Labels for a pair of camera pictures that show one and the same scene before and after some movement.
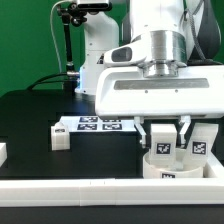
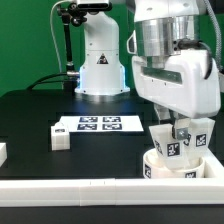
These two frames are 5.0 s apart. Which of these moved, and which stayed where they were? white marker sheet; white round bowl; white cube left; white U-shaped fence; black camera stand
Moved: white round bowl
Stayed: white marker sheet; white U-shaped fence; white cube left; black camera stand
